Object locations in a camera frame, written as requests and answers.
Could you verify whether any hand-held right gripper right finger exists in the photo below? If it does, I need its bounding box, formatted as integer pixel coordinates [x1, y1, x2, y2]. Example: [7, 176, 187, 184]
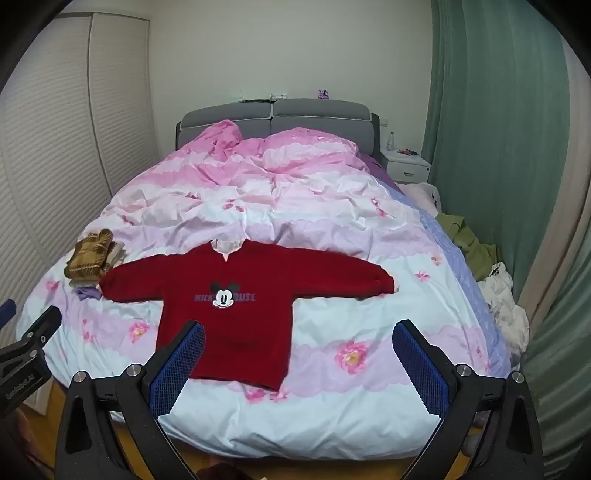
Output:
[392, 318, 546, 480]

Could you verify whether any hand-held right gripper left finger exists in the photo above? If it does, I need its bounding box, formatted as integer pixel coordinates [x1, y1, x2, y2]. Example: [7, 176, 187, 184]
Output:
[55, 320, 206, 480]

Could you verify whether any red cartoon print sweater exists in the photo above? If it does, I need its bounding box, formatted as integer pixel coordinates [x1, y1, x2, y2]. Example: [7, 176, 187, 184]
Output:
[99, 237, 399, 392]

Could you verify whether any brown plaid folded cloth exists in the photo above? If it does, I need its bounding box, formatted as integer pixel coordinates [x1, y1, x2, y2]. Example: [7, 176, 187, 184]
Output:
[65, 228, 115, 283]

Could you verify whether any white garment pile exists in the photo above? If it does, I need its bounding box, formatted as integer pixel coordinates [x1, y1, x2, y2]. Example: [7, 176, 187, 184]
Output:
[478, 262, 531, 356]

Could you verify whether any beige folded cloth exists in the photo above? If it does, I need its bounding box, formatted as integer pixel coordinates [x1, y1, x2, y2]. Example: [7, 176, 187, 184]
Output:
[104, 240, 128, 273]

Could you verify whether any olive green garment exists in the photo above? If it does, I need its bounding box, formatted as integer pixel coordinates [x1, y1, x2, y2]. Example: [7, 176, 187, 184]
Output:
[436, 212, 502, 282]

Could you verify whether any pale pink garment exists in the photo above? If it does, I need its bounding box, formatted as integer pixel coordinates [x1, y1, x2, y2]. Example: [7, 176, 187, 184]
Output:
[404, 182, 441, 217]

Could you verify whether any pink floral duvet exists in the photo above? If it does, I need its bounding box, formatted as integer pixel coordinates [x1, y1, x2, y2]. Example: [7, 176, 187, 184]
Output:
[21, 119, 513, 457]

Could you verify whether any white louvered wardrobe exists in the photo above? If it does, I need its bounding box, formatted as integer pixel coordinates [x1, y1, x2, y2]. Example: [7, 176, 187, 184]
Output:
[0, 11, 160, 333]

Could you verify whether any white nightstand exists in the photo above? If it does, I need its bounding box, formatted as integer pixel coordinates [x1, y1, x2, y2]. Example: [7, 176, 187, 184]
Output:
[381, 150, 433, 184]

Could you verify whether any green curtain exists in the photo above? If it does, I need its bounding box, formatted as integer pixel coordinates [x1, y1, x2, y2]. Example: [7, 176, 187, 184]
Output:
[420, 0, 591, 444]

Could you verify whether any grey upholstered bed headboard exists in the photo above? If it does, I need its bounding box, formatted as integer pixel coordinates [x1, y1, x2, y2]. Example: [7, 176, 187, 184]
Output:
[175, 98, 382, 160]

